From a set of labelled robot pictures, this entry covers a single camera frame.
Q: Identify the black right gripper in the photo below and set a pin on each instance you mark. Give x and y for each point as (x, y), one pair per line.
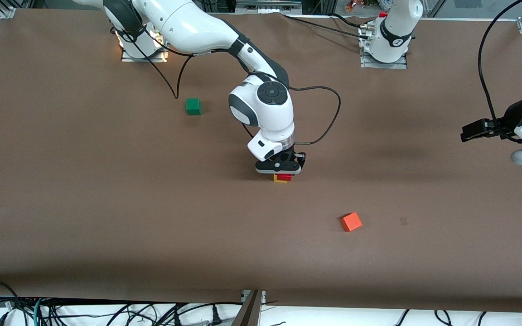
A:
(287, 158)

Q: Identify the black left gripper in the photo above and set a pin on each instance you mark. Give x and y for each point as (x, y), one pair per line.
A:
(510, 118)

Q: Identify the red wooden cube block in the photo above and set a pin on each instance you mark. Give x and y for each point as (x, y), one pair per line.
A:
(283, 177)

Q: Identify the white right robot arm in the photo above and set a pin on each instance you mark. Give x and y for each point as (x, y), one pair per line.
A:
(188, 27)

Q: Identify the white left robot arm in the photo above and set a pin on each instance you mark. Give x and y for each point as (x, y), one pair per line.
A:
(394, 31)

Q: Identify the yellow wooden cube block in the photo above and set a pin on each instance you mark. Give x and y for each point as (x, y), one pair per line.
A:
(280, 181)

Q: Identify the orange wooden cube block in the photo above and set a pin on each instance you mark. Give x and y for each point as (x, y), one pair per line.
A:
(351, 222)

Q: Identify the green wooden cube block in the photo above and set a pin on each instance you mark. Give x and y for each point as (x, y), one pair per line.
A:
(193, 107)

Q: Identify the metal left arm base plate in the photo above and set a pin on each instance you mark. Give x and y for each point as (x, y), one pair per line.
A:
(383, 64)

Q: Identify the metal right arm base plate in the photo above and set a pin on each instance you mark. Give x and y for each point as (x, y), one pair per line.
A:
(145, 54)

